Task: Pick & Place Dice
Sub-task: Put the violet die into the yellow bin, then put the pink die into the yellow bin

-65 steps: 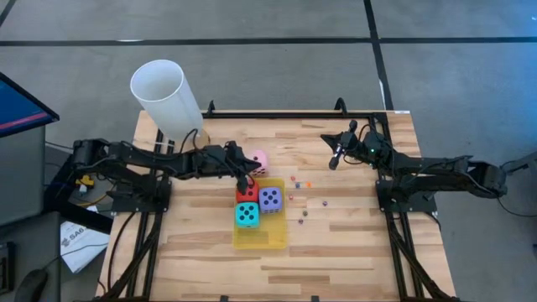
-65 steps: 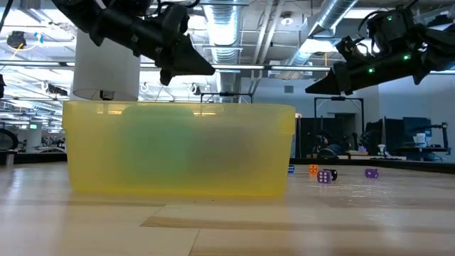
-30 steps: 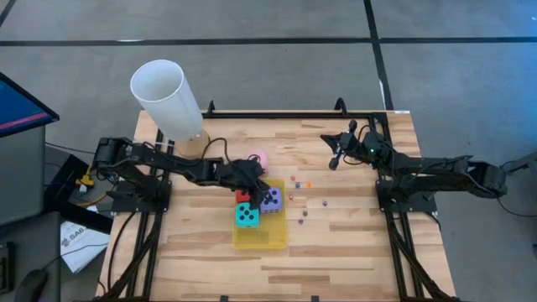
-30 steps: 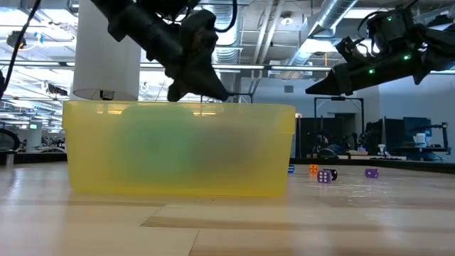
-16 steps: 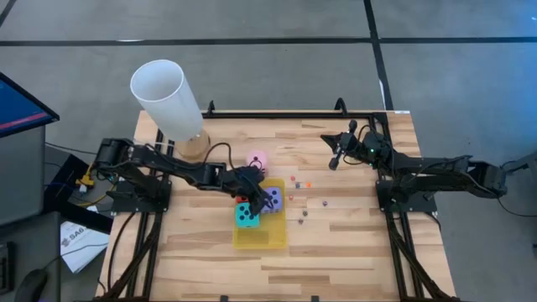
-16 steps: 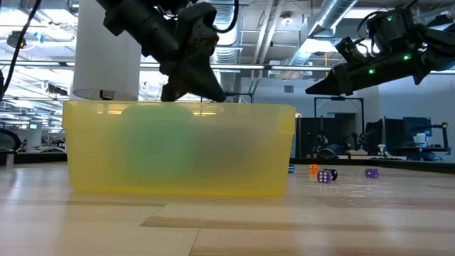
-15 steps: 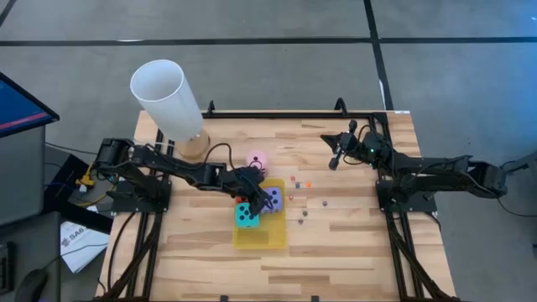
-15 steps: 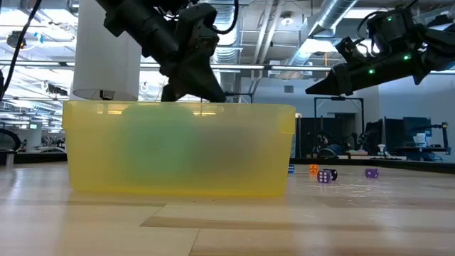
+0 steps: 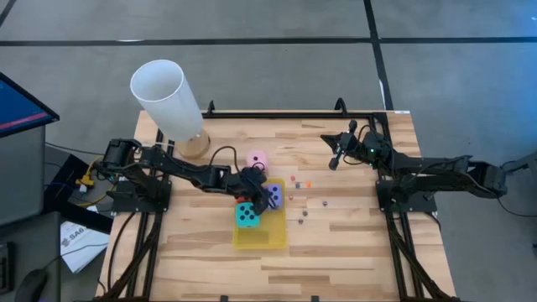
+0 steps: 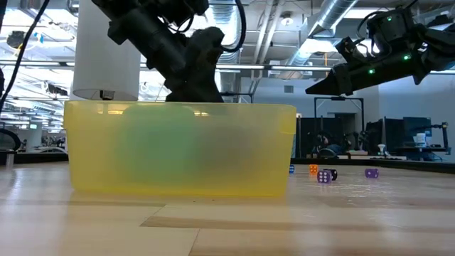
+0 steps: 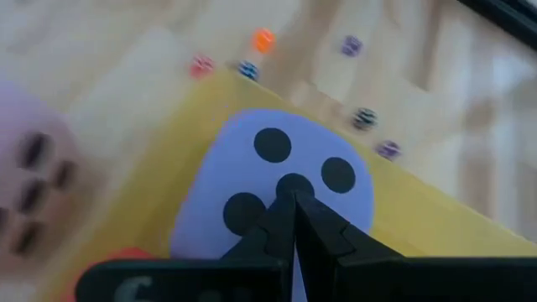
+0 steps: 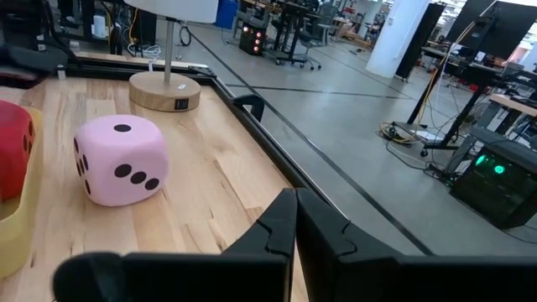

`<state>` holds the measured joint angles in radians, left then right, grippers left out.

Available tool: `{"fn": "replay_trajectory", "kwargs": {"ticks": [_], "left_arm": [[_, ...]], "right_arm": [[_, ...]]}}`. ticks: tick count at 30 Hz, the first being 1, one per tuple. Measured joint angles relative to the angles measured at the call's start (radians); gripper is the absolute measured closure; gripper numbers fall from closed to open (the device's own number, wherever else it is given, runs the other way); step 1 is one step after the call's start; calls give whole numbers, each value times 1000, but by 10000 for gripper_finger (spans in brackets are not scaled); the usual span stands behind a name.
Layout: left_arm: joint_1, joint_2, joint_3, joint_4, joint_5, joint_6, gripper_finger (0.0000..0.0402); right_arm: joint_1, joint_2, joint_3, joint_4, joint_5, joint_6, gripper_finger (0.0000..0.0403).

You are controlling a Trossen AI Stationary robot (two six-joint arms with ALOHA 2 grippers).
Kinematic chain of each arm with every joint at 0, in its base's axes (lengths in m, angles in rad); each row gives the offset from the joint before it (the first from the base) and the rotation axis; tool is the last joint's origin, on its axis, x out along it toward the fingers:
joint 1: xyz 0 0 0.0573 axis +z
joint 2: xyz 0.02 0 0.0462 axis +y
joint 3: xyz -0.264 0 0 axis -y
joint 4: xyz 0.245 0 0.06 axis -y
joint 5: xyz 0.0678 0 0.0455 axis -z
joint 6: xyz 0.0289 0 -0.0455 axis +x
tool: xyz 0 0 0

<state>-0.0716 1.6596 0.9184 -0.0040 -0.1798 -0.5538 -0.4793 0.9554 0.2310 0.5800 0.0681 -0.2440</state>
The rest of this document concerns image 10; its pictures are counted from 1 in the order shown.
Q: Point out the vertical silver ventilation duct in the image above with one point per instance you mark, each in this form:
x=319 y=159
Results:
x=229 y=83

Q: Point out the person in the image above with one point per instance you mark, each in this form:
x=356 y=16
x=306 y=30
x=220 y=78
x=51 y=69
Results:
x=325 y=138

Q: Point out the dark monitor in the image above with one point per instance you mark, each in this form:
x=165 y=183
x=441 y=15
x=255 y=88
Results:
x=384 y=133

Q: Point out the large cyan foam die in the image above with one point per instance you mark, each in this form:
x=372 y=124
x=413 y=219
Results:
x=156 y=142

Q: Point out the small translucent purple die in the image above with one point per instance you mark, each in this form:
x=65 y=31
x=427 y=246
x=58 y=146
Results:
x=371 y=173

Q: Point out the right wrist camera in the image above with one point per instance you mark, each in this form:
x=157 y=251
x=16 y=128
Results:
x=347 y=49

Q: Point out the small orange die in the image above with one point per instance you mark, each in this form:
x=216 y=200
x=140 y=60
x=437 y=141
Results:
x=313 y=169

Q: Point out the blue screen monitor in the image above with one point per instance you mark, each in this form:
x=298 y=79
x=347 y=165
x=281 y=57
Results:
x=417 y=126

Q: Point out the small blue die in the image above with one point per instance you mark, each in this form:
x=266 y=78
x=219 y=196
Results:
x=291 y=169

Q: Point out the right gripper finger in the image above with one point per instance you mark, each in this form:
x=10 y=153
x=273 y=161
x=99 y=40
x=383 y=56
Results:
x=336 y=83

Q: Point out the small dark purple die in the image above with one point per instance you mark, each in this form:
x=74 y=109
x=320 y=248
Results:
x=323 y=177

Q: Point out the white cup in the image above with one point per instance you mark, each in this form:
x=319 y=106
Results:
x=421 y=139

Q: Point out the tall black stand frame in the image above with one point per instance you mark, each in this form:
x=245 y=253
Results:
x=337 y=98

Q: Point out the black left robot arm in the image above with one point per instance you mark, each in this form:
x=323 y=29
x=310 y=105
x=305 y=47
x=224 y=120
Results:
x=149 y=35

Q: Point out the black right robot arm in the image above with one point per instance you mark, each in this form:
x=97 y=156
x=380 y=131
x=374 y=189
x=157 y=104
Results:
x=440 y=42

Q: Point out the yellow translucent plastic bin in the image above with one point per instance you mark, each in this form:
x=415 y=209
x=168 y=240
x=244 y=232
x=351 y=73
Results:
x=92 y=160

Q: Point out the large pink foam die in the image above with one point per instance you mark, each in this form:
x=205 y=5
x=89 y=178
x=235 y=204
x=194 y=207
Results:
x=231 y=153

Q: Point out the low black stand frame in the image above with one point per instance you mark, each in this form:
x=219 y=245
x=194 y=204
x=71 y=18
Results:
x=236 y=94

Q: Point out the black aluminium table frame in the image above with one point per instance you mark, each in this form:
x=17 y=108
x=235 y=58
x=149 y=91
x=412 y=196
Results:
x=409 y=165

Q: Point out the white shade wooden base lamp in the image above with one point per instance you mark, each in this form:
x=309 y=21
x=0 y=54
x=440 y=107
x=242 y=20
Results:
x=103 y=53

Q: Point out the slanted silver ventilation duct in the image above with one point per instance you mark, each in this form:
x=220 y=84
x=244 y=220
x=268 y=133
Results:
x=334 y=14

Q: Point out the small black die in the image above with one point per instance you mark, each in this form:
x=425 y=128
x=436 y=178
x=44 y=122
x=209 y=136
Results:
x=334 y=174

